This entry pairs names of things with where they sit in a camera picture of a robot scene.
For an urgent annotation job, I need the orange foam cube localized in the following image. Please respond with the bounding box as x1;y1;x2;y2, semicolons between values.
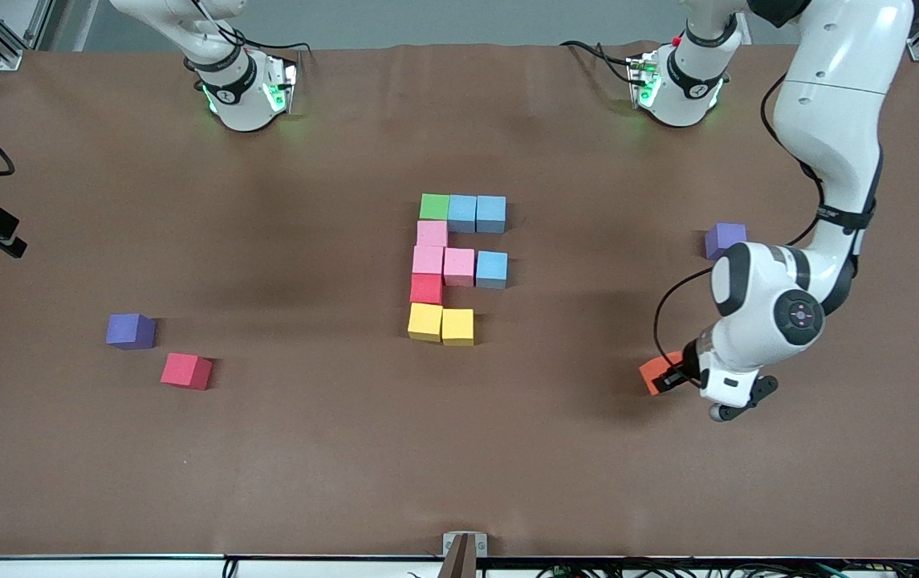
639;351;686;397

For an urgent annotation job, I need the light blue foam cube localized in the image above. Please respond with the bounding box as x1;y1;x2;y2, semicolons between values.
449;194;478;234
476;250;509;290

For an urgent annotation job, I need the yellow foam cube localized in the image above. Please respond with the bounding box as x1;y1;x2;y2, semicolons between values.
441;308;476;348
407;303;445;343

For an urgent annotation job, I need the steel blue foam cube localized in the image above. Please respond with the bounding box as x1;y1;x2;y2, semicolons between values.
476;195;507;234

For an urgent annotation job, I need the red foam cube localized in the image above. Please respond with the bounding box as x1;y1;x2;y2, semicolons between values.
410;273;445;306
161;352;214;392

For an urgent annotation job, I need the purple foam cube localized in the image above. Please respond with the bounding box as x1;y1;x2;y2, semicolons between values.
105;312;157;351
705;222;749;261

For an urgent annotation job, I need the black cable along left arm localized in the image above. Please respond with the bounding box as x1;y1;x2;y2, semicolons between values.
653;72;829;382

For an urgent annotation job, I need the left arm wrist camera box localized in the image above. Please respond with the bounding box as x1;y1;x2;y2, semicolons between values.
708;373;779;423

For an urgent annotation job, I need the metal bracket with brown post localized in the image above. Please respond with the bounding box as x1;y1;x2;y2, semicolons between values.
442;531;489;578

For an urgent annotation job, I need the black cable at right base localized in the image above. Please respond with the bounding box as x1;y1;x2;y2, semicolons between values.
210;16;314;63

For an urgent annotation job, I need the black cable at base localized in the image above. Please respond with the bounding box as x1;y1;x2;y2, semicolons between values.
210;16;314;63
559;39;643;85

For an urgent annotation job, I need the black cable at left base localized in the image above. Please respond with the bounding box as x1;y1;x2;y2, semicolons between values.
559;39;643;85

